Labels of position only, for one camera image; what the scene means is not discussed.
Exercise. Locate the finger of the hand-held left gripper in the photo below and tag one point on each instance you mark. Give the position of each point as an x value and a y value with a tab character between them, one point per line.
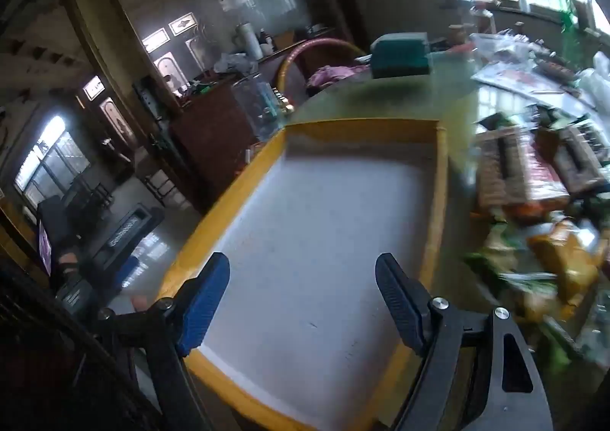
126	271

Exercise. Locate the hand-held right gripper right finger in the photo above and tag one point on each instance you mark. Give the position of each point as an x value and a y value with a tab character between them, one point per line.
398	302

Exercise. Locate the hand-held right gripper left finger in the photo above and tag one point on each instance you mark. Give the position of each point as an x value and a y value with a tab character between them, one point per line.
202	302

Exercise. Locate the yellow cardboard box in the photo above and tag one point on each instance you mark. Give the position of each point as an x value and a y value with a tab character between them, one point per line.
314	231

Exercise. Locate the blue-edged cracker packet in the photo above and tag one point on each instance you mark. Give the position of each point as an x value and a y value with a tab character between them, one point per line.
510	169

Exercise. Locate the green snack packet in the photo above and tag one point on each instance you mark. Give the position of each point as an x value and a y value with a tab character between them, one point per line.
495	245

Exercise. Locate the brown wooden cabinet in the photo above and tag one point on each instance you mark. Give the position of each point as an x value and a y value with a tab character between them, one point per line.
214	150

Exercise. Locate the gold foil snack packet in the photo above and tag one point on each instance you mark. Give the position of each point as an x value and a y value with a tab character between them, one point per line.
567	259

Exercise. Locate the clear plastic tub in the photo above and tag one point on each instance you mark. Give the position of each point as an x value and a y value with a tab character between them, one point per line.
259	102

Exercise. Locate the white paper roll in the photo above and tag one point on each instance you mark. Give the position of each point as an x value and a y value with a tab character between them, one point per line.
248	40

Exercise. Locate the pink cloth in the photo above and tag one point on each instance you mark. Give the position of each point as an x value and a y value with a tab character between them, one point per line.
333	73

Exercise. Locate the teal tissue box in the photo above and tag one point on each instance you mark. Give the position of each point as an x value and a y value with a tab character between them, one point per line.
398	54

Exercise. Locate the printed paper leaflet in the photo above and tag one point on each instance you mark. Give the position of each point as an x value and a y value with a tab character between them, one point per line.
519	78

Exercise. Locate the white plastic bag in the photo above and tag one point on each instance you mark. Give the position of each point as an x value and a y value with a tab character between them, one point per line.
598	78

